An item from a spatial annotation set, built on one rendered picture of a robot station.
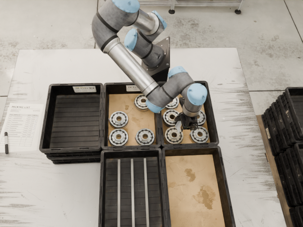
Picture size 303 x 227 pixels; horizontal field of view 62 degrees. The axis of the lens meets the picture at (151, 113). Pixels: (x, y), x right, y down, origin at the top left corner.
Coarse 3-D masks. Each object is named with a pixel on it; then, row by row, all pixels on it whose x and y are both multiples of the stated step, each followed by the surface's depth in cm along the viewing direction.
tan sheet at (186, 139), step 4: (180, 96) 152; (180, 108) 148; (164, 112) 147; (180, 112) 147; (204, 112) 148; (164, 124) 143; (204, 124) 144; (164, 128) 142; (180, 128) 142; (164, 132) 141; (184, 132) 141; (188, 132) 141; (172, 136) 140; (184, 136) 140; (188, 136) 140; (164, 140) 138; (184, 140) 139; (188, 140) 139; (208, 140) 140
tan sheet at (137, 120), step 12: (120, 96) 150; (132, 96) 151; (120, 108) 147; (132, 108) 147; (120, 120) 143; (132, 120) 143; (144, 120) 144; (108, 132) 139; (132, 132) 140; (108, 144) 136; (132, 144) 136
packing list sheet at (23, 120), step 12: (12, 108) 157; (24, 108) 158; (36, 108) 158; (12, 120) 154; (24, 120) 154; (36, 120) 154; (12, 132) 150; (24, 132) 150; (36, 132) 151; (0, 144) 146; (12, 144) 146; (24, 144) 147; (36, 144) 147
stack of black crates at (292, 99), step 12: (288, 96) 185; (300, 96) 198; (276, 108) 203; (288, 108) 187; (300, 108) 193; (264, 120) 222; (276, 120) 202; (288, 120) 187; (300, 120) 188; (276, 132) 203; (288, 132) 188; (300, 132) 173; (276, 144) 202; (288, 144) 189
